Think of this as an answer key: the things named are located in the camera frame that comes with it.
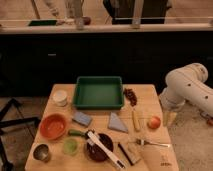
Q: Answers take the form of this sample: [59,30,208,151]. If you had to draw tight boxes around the dark red grapes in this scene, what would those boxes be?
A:
[124,88,137,106]

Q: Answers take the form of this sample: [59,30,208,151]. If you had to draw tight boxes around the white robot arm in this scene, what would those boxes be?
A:
[159,63,213,126]

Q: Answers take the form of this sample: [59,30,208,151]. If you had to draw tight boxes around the black tripod stand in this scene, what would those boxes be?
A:
[0,98,40,171]

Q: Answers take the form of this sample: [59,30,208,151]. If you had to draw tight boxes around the blue sponge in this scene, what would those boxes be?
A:
[72,112,92,127]

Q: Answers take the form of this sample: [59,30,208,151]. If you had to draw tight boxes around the metal cup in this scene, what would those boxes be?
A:
[33,144,51,162]

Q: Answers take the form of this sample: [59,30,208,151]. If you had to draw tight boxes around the white cup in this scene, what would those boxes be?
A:
[53,90,67,107]

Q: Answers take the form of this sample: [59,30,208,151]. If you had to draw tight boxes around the black brown eraser block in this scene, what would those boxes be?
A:
[118,142,141,166]

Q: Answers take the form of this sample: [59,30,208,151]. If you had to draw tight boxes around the green cucumber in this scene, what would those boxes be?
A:
[68,129,86,138]

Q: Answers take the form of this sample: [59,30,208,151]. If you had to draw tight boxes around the grey triangular cloth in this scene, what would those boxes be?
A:
[108,112,128,133]

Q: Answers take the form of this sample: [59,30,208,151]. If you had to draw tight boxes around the green object on counter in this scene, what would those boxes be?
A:
[28,20,57,26]

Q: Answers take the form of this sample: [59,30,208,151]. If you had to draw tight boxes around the red apple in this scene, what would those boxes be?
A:
[147,116,161,129]

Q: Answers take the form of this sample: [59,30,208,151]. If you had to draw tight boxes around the dark brown bowl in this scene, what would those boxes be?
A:
[86,133,114,162]

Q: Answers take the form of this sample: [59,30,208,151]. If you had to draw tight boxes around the red bowl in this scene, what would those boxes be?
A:
[39,114,67,140]

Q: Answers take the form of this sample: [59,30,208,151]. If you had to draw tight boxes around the green cup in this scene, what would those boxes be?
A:
[63,138,78,156]

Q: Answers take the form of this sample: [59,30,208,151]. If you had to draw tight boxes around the silver fork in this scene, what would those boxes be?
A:
[135,139,171,147]

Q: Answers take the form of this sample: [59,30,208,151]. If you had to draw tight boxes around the green plastic tray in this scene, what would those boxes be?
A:
[72,76,124,110]

